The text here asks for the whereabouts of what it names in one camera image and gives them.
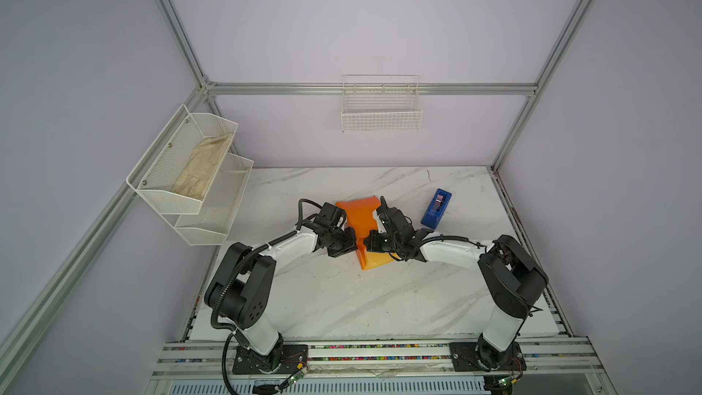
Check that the white mesh shelf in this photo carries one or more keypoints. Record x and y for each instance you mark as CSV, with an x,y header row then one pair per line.
x,y
176,174
213,223

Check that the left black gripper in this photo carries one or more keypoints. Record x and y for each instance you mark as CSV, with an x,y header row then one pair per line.
x,y
350,244

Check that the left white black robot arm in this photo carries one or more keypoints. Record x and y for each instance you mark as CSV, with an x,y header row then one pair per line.
x,y
239,291

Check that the beige cloth in shelf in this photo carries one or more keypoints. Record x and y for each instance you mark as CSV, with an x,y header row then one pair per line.
x,y
196,177

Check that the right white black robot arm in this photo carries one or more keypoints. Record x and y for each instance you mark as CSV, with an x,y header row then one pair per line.
x,y
513,278

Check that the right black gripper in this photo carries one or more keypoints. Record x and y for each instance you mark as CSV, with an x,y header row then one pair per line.
x,y
368,241

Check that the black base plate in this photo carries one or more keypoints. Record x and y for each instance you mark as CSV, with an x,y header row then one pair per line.
x,y
481,356
284,359

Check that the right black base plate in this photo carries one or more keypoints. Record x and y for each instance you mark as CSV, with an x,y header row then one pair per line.
x,y
481,356

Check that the yellow orange wrapping paper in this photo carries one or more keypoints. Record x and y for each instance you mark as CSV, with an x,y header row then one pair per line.
x,y
360,217

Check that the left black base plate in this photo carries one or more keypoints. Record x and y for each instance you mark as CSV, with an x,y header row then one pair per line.
x,y
284,359

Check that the upper white mesh shelf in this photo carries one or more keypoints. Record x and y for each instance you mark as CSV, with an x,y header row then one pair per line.
x,y
176,174

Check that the white wire wall basket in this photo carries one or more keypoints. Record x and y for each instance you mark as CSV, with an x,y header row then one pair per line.
x,y
380,104

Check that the lower white mesh shelf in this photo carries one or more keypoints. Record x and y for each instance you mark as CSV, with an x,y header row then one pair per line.
x,y
213,223

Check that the blue tape dispenser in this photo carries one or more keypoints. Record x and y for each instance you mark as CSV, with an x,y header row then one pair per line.
x,y
436,209

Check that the aluminium frame rail front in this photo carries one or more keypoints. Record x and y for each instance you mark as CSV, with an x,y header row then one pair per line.
x,y
559,355

